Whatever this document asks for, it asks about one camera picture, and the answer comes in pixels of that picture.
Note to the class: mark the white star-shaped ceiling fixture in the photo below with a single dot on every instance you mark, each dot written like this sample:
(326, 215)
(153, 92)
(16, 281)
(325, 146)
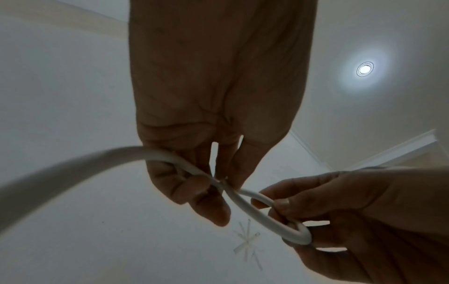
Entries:
(247, 240)

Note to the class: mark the person's left hand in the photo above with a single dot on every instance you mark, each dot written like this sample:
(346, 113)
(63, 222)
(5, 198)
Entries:
(217, 83)

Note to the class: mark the round recessed ceiling light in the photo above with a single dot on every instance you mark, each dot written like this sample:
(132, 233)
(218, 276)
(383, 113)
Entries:
(365, 68)

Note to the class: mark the person's right hand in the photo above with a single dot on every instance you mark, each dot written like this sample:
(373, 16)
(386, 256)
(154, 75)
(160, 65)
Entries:
(379, 222)

